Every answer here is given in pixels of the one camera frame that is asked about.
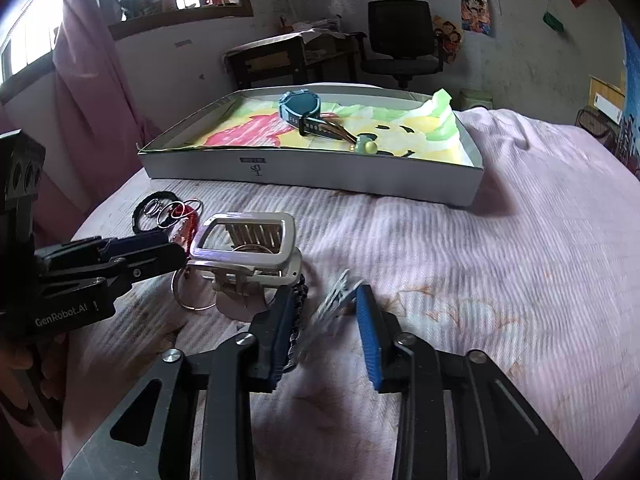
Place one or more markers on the brown cardboard box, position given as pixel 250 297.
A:
pixel 600 90

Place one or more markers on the small green ornament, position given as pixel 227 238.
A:
pixel 367 146

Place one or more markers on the colourful printed cloth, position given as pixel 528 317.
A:
pixel 250 135

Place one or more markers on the red charm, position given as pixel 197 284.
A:
pixel 186 230

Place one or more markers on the pink curtain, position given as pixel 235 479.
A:
pixel 85 85

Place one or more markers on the silver linked rings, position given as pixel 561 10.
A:
pixel 165 214

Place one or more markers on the black office chair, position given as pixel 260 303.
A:
pixel 400 25

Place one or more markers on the dark wooden desk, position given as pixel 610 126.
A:
pixel 270 60

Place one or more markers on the straw hat cartoon poster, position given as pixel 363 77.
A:
pixel 477 12

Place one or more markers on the brown hair clip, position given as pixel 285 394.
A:
pixel 340 130

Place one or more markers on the barred window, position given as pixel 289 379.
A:
pixel 30 40

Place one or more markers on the green hanging bag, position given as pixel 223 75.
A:
pixel 553 21

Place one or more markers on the silver hair clip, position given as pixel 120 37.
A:
pixel 332 305

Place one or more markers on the green plastic stool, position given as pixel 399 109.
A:
pixel 475 97

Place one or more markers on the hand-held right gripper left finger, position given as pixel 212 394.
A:
pixel 280 345

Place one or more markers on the blue wristwatch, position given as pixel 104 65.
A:
pixel 300 105

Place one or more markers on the pile of desk papers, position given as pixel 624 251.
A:
pixel 315 30

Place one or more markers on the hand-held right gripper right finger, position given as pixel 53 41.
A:
pixel 367 345

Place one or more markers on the cartoon children poster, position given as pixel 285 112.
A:
pixel 447 35

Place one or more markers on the white cardboard box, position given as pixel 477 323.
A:
pixel 300 175

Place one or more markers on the person's left hand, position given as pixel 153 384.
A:
pixel 50 362

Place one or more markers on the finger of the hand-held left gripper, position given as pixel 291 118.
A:
pixel 150 262
pixel 135 244

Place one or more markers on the blue printed curtain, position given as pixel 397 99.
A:
pixel 632 85

